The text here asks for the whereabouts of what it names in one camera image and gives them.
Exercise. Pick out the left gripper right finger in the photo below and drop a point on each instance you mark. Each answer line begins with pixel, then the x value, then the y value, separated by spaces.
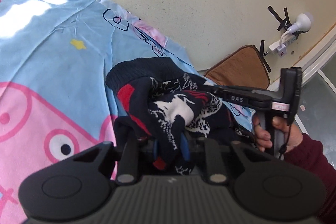
pixel 204 156

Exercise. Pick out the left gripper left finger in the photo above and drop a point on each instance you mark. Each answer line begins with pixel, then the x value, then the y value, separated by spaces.
pixel 135 155

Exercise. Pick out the navy reindeer knit sweater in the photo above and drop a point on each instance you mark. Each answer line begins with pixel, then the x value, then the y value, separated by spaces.
pixel 163 103

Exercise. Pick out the dark red sleeve forearm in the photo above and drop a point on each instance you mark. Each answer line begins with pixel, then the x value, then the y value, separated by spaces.
pixel 307 153

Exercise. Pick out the white plug adapter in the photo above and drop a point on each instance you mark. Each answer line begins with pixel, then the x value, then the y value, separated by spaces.
pixel 281 50

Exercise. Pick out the brown seat cushion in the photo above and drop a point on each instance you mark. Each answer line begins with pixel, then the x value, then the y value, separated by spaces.
pixel 244 67

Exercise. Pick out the white power strip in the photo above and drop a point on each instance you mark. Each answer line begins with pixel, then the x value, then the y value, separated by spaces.
pixel 288 40

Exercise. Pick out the white LED bulb lamp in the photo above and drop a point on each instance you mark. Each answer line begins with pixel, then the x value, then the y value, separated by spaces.
pixel 303 23

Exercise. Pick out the blue Peppa Pig bedsheet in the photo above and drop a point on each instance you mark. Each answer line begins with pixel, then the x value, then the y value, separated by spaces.
pixel 55 55

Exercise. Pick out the white door frame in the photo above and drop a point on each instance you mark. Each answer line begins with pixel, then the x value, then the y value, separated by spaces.
pixel 309 52

